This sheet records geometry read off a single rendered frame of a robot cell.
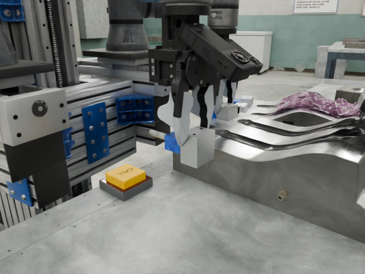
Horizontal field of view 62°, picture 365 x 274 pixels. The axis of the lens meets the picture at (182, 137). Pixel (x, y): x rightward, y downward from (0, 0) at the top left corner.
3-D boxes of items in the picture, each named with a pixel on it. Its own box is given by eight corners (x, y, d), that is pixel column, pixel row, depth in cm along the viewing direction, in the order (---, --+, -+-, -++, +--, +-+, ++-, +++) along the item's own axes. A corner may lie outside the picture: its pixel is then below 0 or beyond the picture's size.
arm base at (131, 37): (96, 49, 106) (94, 19, 102) (126, 47, 118) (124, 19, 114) (130, 51, 98) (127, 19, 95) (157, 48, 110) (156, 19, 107)
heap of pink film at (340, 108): (266, 117, 92) (269, 92, 89) (274, 104, 107) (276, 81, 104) (364, 128, 82) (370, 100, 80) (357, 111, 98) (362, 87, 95)
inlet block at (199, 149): (142, 149, 57) (140, 122, 56) (160, 142, 61) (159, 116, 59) (196, 168, 49) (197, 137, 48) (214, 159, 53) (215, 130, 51)
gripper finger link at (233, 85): (220, 102, 88) (217, 72, 84) (238, 105, 85) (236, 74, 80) (214, 106, 87) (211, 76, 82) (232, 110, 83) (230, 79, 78)
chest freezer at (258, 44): (269, 70, 756) (273, 31, 723) (261, 75, 693) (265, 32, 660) (213, 67, 824) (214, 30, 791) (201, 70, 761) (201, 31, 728)
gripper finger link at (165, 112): (161, 139, 53) (168, 86, 51) (187, 148, 49) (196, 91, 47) (148, 140, 50) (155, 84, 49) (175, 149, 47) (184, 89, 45)
